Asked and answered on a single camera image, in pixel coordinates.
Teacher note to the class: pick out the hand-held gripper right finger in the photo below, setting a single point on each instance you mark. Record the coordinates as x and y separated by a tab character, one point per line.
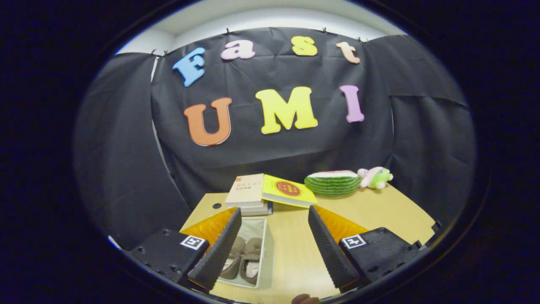
331	253

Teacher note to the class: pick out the watermelon slice plush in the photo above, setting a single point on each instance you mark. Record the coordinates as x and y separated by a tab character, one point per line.
333	183

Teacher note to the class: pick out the yellow book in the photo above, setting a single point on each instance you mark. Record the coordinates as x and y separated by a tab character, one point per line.
289	190

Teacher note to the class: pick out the pale fabric storage box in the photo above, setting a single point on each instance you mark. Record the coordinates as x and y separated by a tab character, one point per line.
266	253

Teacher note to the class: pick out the white book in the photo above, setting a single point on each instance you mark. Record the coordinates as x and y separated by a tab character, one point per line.
255	208

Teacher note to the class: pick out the pink and green plush toy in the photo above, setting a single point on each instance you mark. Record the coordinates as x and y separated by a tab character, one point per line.
375	177

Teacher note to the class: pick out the blue book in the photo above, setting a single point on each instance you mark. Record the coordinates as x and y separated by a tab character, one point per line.
263	213

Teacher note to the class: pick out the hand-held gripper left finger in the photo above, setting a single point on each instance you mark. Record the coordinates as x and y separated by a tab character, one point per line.
217	255

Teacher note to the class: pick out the beige book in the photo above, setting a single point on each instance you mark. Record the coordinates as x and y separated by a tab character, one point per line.
244	190

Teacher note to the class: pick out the brown shoe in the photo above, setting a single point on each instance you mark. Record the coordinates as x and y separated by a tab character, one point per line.
252	259
234	257

